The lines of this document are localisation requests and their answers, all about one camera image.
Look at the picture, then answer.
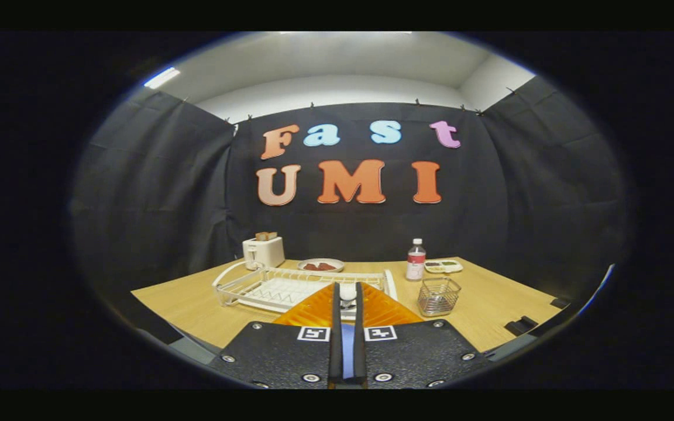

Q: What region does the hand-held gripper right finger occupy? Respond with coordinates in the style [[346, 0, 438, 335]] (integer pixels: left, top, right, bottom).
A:
[[353, 282, 493, 389]]

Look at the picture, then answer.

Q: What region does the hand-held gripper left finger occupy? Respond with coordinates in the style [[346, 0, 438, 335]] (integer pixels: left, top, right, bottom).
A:
[[208, 282, 343, 389]]

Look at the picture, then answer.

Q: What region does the blue plate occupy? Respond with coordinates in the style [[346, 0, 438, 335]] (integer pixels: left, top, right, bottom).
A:
[[341, 323, 355, 379]]

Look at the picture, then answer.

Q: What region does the white spoon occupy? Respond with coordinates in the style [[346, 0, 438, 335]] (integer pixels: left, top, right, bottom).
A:
[[339, 283, 357, 321]]

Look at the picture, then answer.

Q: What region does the white wire dish rack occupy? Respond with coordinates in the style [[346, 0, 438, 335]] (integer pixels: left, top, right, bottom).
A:
[[212, 260, 398, 321]]

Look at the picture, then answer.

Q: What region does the metal wire basket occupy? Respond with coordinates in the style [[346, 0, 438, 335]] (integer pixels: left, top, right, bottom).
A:
[[417, 277, 462, 317]]

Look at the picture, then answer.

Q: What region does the white plate with meat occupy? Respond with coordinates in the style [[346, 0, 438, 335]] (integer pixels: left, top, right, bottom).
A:
[[297, 258, 345, 273]]

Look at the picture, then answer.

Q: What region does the clear bottle red label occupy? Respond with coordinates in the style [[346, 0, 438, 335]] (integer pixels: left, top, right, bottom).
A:
[[405, 238, 427, 282]]

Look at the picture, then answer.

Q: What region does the white divided food tray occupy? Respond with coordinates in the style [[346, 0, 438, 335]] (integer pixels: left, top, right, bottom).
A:
[[424, 259, 464, 274]]

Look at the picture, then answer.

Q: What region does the white toaster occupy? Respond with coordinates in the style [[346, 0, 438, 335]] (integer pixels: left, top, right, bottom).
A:
[[242, 236, 286, 270]]

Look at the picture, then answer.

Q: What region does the black backdrop cloth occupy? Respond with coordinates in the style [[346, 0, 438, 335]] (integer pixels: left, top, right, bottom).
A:
[[68, 76, 630, 305]]

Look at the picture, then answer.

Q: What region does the ceiling light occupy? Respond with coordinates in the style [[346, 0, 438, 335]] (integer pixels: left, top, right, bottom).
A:
[[144, 67, 181, 89]]

